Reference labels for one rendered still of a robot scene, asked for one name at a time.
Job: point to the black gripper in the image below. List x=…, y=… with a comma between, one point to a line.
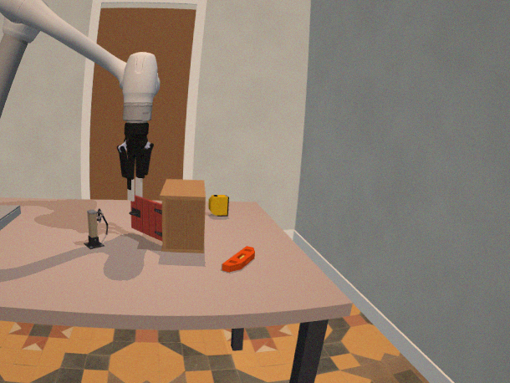
x=135, y=141

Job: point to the brown wooden cabinet with red door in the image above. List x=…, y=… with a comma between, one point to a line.
x=180, y=225

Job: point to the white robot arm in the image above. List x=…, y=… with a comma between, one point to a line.
x=140, y=83

